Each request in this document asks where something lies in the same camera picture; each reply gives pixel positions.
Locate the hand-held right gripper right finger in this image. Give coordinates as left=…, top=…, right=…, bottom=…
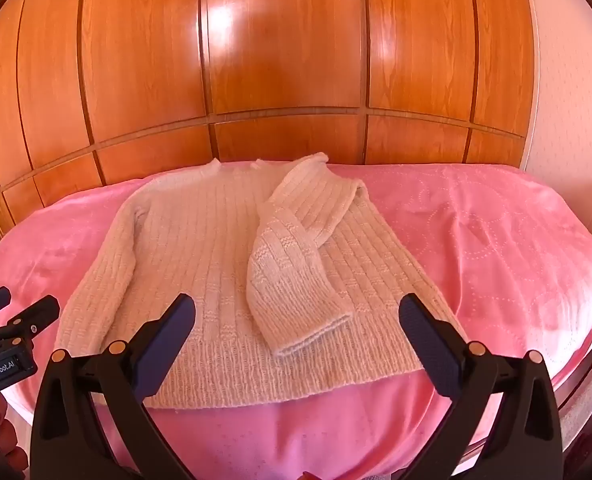
left=398, top=293, right=565, bottom=480

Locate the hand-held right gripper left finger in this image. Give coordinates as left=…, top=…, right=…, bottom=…
left=30, top=293, right=197, bottom=480

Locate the cream knit sweater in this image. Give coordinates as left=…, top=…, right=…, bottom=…
left=54, top=152, right=470, bottom=411

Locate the person's left hand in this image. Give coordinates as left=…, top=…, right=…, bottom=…
left=0, top=391, right=31, bottom=475

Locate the pink blanket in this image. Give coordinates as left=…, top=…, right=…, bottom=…
left=0, top=162, right=592, bottom=480

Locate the wooden wardrobe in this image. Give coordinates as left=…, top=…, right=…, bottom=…
left=0, top=0, right=538, bottom=243

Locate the wooden bed frame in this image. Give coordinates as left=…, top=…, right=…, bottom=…
left=551, top=317, right=592, bottom=463

